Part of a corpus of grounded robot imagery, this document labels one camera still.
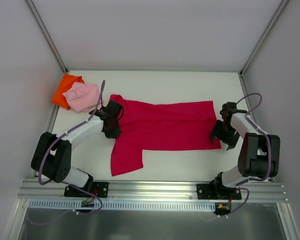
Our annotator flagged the magenta t shirt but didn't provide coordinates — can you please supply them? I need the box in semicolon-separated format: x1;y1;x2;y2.
110;94;222;176

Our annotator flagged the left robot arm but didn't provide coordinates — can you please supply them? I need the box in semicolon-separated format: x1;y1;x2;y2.
30;100;124;199

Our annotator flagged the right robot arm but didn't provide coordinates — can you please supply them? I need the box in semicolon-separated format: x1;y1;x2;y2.
208;102;281;199

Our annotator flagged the pink folded t shirt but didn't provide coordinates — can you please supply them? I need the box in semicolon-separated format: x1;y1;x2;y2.
62;82;100;113

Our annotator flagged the orange folded t shirt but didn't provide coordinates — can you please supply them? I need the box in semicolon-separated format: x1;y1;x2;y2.
51;73;85;110

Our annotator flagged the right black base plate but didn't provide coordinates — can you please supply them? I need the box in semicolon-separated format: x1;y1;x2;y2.
196;182;242;201

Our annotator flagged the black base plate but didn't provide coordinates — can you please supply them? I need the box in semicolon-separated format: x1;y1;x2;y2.
63;178;109;198
196;182;242;201

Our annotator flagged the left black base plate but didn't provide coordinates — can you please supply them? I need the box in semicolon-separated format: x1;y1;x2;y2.
63;178;109;198

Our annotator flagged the aluminium mounting rail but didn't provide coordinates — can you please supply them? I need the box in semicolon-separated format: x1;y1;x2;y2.
17;179;289;203

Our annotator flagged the white slotted cable duct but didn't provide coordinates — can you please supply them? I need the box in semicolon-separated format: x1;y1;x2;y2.
28;199;216;213

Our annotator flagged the left aluminium frame post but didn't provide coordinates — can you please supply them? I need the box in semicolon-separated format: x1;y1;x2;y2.
24;0;68;74

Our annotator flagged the aluminium frame post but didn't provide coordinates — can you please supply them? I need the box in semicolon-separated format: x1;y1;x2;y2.
24;0;68;74
239;0;290;76

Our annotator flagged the right aluminium frame post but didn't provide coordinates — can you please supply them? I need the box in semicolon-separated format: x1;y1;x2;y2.
239;0;290;76

